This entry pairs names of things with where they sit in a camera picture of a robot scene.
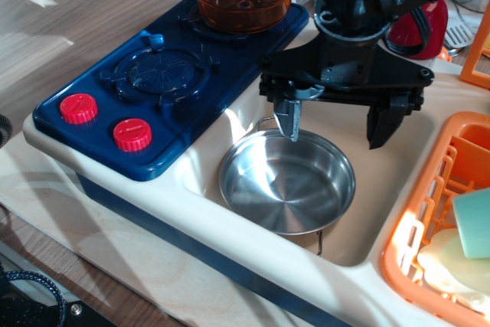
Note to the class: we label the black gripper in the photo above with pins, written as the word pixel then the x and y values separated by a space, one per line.
pixel 336 67

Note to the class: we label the stainless steel pan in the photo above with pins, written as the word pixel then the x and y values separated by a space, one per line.
pixel 292 188

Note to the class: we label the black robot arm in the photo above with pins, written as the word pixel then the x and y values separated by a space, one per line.
pixel 363 16

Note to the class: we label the cream toy sink unit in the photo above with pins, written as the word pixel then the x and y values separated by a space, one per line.
pixel 347 281

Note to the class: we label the red stove knob right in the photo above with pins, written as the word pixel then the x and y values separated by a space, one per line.
pixel 132 135

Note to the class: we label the red stove knob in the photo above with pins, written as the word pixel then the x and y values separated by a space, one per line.
pixel 132 135
pixel 78 108

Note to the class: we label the blue toy stove top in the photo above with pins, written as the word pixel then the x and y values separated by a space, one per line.
pixel 178 74

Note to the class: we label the red stove knob left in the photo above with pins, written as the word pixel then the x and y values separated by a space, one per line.
pixel 78 108

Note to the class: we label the dark red plastic cup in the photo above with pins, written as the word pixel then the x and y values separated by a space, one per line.
pixel 434 24

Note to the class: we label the orange dish rack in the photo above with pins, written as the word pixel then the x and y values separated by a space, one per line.
pixel 458 163

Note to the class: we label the grey slotted spatula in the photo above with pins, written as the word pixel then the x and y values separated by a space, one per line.
pixel 457 37

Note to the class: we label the teal plastic cup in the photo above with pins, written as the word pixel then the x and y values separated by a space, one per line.
pixel 472 220

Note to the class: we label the pale yellow plastic plate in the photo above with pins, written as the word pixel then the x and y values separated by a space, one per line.
pixel 448 270

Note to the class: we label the orange plastic frame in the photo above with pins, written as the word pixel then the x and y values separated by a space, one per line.
pixel 469 74

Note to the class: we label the black mount plate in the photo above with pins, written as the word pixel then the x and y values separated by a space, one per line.
pixel 26 312

